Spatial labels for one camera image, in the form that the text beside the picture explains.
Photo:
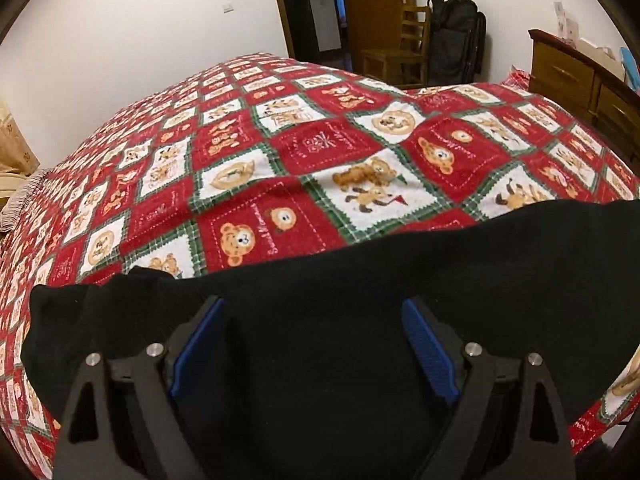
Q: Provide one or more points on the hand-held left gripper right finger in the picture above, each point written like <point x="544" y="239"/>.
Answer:
<point x="430" y="355"/>

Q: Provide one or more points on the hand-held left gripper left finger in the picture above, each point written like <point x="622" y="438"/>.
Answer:
<point x="200" y="350"/>

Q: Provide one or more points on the black pants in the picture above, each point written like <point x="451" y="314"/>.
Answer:
<point x="325" y="300"/>

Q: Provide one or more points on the red bear printed blanket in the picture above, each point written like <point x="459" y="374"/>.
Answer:
<point x="300" y="160"/>

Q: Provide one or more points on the striped pillow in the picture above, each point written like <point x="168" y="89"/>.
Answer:
<point x="22" y="202"/>

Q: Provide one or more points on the cream headboard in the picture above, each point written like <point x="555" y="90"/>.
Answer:
<point x="9" y="180"/>

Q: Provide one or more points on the beige patterned curtain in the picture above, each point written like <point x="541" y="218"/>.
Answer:
<point x="12" y="145"/>

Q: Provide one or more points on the wooden chair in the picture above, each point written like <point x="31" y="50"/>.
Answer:
<point x="385" y="57"/>

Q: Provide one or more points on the wooden dresser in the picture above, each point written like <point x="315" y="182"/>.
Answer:
<point x="565" y="75"/>

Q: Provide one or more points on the black luggage bag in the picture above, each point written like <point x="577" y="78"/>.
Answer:
<point x="455" y="40"/>

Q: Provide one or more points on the wooden door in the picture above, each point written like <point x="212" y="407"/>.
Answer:
<point x="375" y="10"/>

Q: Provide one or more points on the blue box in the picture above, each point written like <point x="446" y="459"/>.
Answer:
<point x="631" y="67"/>

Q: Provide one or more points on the white paper sheets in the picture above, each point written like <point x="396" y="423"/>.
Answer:
<point x="565" y="20"/>

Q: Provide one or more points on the wooden door frame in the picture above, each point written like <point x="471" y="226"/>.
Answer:
<point x="280" y="0"/>

